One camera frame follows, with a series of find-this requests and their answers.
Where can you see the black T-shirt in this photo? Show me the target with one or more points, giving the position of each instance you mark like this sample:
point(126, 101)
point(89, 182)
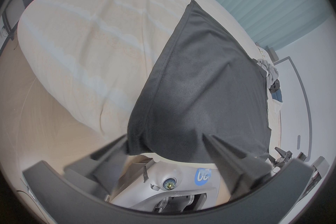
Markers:
point(204, 91)

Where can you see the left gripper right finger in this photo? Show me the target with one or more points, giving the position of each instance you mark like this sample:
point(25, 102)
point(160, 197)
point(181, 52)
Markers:
point(241, 170)

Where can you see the bed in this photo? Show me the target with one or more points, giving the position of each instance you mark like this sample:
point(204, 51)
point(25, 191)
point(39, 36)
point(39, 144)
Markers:
point(78, 47)

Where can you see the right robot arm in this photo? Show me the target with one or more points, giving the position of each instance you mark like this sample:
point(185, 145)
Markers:
point(283, 156)

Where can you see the black shiny garment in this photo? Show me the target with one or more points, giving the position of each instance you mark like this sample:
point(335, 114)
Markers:
point(275, 86)

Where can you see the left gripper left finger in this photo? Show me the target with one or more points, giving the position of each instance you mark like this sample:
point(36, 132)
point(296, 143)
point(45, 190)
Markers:
point(105, 167)

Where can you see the dark blue and white garment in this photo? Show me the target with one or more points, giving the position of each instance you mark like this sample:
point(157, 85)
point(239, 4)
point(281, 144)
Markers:
point(278, 95)

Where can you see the white printed pillow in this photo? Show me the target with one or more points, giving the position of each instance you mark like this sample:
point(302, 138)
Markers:
point(262, 52)

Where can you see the grey garment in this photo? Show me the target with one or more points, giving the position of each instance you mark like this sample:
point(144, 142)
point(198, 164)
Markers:
point(271, 72)

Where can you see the grey bedside table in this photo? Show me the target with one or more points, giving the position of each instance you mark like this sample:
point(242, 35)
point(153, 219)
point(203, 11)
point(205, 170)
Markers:
point(273, 54)

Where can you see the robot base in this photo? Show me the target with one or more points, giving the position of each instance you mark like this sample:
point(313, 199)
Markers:
point(162, 173)

